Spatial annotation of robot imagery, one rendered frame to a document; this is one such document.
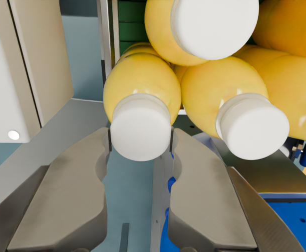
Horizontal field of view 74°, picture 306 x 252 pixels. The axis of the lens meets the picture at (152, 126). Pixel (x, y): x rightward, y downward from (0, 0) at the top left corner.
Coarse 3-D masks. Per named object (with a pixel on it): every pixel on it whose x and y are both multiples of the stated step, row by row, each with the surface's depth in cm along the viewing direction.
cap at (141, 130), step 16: (128, 112) 12; (144, 112) 12; (160, 112) 12; (112, 128) 12; (128, 128) 12; (144, 128) 12; (160, 128) 12; (128, 144) 13; (144, 144) 13; (160, 144) 13; (144, 160) 13
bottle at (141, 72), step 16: (128, 48) 26; (144, 48) 22; (128, 64) 16; (144, 64) 16; (160, 64) 17; (112, 80) 16; (128, 80) 15; (144, 80) 14; (160, 80) 15; (176, 80) 17; (112, 96) 15; (128, 96) 13; (144, 96) 13; (160, 96) 15; (176, 96) 16; (112, 112) 15; (176, 112) 16
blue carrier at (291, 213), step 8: (280, 208) 28; (288, 208) 28; (296, 208) 28; (304, 208) 28; (280, 216) 27; (288, 216) 27; (296, 216) 27; (304, 216) 27; (288, 224) 26; (296, 224) 26; (304, 224) 26; (296, 232) 25; (304, 232) 25; (160, 240) 25; (168, 240) 24; (304, 240) 24; (160, 248) 23; (168, 248) 23; (176, 248) 23; (304, 248) 23
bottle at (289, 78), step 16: (240, 48) 27; (256, 48) 25; (256, 64) 22; (272, 64) 20; (288, 64) 18; (304, 64) 17; (272, 80) 18; (288, 80) 17; (304, 80) 16; (272, 96) 18; (288, 96) 16; (304, 96) 16; (288, 112) 17; (304, 112) 16; (304, 128) 16
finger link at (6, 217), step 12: (36, 180) 8; (12, 192) 8; (24, 192) 8; (0, 204) 7; (12, 204) 7; (24, 204) 7; (0, 216) 7; (12, 216) 7; (0, 228) 6; (12, 228) 6; (0, 240) 6
